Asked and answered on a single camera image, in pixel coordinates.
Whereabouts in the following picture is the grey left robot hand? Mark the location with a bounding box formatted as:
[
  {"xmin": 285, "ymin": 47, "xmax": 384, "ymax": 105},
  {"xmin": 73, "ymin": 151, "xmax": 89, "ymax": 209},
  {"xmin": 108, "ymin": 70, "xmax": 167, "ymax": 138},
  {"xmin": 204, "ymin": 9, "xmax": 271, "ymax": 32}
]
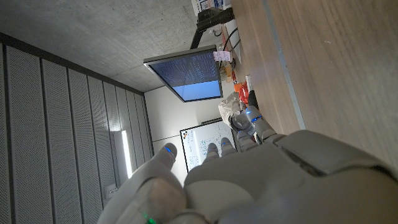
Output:
[{"xmin": 96, "ymin": 105, "xmax": 398, "ymax": 224}]

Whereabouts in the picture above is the white plastic bag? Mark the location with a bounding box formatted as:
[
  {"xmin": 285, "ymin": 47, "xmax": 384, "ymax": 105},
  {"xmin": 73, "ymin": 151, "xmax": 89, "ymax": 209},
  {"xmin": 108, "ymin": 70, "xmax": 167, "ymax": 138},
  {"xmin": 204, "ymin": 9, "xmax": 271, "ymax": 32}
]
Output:
[{"xmin": 217, "ymin": 91, "xmax": 242, "ymax": 127}]

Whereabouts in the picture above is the red plastic bag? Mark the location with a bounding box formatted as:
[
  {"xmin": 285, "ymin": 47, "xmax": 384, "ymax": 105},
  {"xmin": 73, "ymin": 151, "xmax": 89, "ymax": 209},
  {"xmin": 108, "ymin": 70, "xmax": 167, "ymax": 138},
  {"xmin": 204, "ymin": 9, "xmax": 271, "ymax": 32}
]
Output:
[{"xmin": 238, "ymin": 82, "xmax": 250, "ymax": 105}]

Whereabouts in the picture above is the whiteboard with blue writing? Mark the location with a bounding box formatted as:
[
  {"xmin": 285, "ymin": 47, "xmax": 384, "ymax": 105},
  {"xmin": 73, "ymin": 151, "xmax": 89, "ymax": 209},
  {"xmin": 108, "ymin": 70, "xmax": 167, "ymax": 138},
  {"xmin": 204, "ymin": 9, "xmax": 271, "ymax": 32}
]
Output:
[{"xmin": 179, "ymin": 117, "xmax": 239, "ymax": 173}]

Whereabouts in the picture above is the black oval object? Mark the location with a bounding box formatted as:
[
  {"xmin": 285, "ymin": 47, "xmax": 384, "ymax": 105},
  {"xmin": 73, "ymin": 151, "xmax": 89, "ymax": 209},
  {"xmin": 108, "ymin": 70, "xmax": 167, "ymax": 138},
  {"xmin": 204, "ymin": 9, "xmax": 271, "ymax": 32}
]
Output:
[{"xmin": 248, "ymin": 90, "xmax": 259, "ymax": 110}]

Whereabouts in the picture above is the pink sticky note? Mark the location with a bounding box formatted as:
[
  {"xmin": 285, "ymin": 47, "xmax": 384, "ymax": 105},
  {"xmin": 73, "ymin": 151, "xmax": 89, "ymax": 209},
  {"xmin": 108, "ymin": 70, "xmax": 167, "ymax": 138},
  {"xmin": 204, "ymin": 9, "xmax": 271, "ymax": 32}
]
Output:
[{"xmin": 213, "ymin": 50, "xmax": 231, "ymax": 62}]

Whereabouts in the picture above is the computer monitor with blue screen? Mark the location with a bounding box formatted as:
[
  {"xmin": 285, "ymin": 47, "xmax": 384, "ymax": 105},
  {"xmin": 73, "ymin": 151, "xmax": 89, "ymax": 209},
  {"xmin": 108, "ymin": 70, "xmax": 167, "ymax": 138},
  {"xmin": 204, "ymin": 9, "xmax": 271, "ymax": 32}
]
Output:
[{"xmin": 143, "ymin": 44, "xmax": 224, "ymax": 103}]

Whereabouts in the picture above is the white strip light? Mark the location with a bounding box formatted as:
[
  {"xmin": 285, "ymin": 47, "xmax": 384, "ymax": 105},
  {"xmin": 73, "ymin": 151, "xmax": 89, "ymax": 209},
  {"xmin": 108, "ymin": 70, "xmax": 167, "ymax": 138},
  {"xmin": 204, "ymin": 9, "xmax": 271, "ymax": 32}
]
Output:
[{"xmin": 121, "ymin": 129, "xmax": 133, "ymax": 180}]

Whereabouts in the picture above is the colourful printed box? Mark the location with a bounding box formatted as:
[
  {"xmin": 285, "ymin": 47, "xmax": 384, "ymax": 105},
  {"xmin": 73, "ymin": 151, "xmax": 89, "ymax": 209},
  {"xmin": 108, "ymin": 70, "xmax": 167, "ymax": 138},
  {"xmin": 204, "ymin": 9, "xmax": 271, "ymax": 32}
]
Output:
[{"xmin": 191, "ymin": 0, "xmax": 233, "ymax": 16}]

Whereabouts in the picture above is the black cable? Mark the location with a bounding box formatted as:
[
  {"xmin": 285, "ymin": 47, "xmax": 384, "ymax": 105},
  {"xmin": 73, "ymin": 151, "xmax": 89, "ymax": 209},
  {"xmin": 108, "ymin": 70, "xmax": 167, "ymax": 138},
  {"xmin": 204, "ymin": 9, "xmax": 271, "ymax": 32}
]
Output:
[{"xmin": 221, "ymin": 27, "xmax": 242, "ymax": 60}]

